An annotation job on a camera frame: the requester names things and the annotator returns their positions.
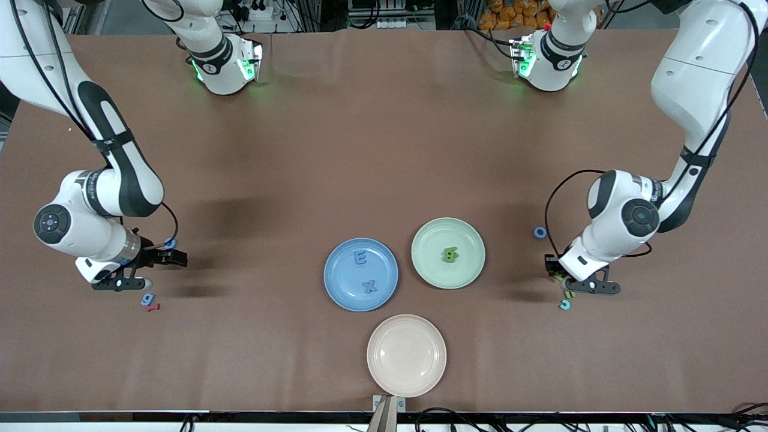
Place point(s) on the light green plate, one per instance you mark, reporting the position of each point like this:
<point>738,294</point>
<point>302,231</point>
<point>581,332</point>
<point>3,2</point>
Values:
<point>448,253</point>

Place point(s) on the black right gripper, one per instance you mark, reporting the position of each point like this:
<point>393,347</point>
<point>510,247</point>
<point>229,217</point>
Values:
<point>151,256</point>

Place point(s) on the metal table clamp bracket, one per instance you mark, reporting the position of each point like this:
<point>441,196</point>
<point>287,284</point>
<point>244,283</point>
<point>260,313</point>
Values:
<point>389,408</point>

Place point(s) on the blue plate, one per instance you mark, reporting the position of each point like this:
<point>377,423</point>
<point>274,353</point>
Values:
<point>360,275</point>

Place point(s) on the white power strip with plugs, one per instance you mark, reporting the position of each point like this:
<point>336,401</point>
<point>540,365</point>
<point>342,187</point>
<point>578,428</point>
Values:
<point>261,13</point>

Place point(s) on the blue letter O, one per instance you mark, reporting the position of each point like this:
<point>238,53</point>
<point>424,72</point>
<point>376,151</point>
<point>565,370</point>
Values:
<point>536,232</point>

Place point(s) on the blue letter X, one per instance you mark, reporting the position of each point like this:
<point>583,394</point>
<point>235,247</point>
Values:
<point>370,287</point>

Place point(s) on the blue digit 9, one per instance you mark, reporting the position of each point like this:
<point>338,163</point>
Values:
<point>148,299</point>

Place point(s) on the blue letter E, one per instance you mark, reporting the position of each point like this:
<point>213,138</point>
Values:
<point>356,259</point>

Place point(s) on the orange fruit pile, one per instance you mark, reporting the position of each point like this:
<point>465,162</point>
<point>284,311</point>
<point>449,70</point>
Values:
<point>510,15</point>

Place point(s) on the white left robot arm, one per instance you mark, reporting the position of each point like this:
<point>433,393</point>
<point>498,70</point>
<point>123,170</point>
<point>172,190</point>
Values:
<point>690,78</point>

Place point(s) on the grey base connector box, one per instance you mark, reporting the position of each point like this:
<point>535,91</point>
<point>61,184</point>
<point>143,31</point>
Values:
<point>252,60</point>
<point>521,57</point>

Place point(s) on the pale pink plate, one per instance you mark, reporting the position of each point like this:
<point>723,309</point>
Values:
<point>406,356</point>

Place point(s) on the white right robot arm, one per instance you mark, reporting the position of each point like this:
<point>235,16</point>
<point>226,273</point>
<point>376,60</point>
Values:
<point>96,231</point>

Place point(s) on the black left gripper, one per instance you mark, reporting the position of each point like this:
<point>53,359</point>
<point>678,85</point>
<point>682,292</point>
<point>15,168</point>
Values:
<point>550,264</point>

